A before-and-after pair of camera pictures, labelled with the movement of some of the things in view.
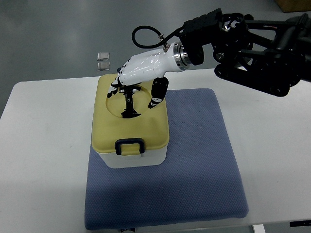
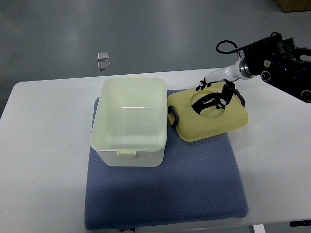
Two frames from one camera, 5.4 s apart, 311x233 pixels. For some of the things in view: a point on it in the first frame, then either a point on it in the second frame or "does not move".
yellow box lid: [128, 137] -> [201, 113]
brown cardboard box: [289, 6] does not move
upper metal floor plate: [103, 56] does not move
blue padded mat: [198, 180] does not move
